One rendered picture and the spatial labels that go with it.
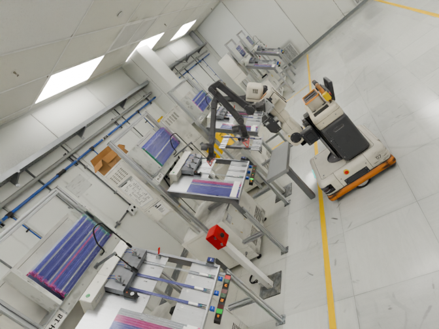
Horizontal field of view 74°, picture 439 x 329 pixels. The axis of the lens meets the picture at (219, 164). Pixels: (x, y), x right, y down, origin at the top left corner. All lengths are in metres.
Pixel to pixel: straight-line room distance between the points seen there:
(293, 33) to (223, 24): 2.25
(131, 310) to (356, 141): 2.18
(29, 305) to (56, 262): 0.28
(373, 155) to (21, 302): 2.78
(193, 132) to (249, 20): 6.68
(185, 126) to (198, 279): 2.50
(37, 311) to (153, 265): 0.71
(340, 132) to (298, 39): 7.73
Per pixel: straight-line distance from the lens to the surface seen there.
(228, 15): 10.43
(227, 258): 3.31
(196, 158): 3.25
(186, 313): 2.01
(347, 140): 2.79
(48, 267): 2.07
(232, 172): 3.11
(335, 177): 2.88
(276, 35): 10.29
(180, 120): 4.13
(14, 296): 2.19
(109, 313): 2.09
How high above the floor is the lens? 1.72
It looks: 14 degrees down
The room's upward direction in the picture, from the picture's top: 45 degrees counter-clockwise
